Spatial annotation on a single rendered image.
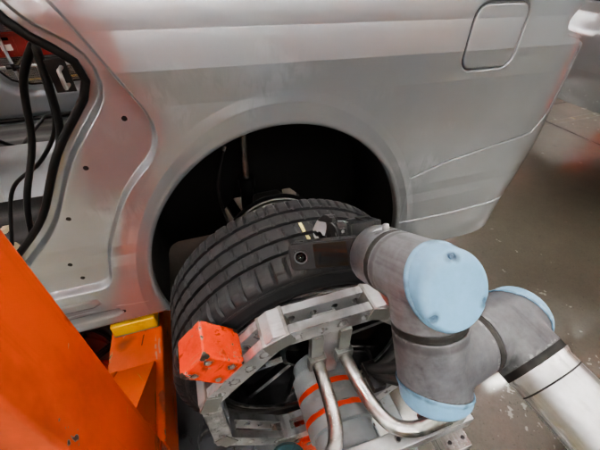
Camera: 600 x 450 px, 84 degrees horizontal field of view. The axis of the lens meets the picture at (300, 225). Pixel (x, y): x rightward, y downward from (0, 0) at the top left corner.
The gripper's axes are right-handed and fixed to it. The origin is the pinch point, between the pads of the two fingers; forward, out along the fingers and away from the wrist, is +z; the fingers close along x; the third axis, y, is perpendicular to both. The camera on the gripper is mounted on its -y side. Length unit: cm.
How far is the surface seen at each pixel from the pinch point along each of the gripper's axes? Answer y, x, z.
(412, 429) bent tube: 7.0, -31.9, -21.3
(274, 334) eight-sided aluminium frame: -12.5, -14.9, -9.7
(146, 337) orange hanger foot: -43, -37, 47
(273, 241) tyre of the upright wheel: -8.1, -1.5, 3.1
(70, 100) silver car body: -87, 63, 194
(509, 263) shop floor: 173, -67, 99
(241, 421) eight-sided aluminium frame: -19, -49, 13
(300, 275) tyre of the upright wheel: -5.5, -6.8, -5.3
